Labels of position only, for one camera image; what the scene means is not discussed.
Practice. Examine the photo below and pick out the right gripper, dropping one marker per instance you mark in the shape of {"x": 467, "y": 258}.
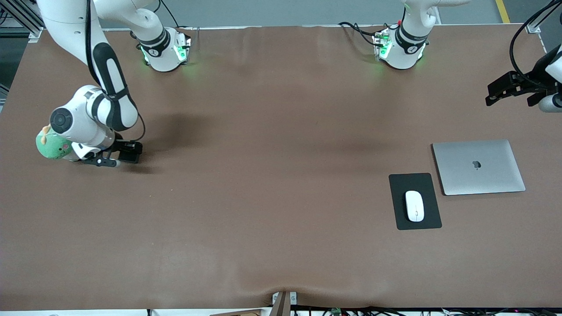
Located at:
{"x": 123, "y": 150}

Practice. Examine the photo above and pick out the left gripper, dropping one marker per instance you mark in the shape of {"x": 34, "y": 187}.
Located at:
{"x": 533, "y": 82}

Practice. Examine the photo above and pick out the white computer mouse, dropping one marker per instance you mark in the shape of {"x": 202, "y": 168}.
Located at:
{"x": 415, "y": 205}

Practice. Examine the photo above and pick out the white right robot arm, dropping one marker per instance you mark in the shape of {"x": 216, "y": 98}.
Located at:
{"x": 66, "y": 26}

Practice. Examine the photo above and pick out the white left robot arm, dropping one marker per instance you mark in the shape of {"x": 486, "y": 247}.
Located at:
{"x": 406, "y": 44}

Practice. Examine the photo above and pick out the black mouse pad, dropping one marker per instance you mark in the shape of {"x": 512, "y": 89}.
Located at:
{"x": 428, "y": 184}

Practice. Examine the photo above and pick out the green plush dinosaur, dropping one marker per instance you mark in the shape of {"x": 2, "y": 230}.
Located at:
{"x": 50, "y": 147}

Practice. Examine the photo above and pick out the silver laptop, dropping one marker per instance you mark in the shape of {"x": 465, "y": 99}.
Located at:
{"x": 478, "y": 167}

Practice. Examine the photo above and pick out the brown table cover mat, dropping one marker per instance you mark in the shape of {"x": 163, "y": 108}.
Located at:
{"x": 246, "y": 210}

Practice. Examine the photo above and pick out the aluminium frame post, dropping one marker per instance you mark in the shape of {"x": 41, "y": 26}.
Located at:
{"x": 542, "y": 17}
{"x": 22, "y": 17}

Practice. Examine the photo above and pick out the camera stand bracket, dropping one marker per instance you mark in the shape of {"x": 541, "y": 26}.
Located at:
{"x": 283, "y": 303}

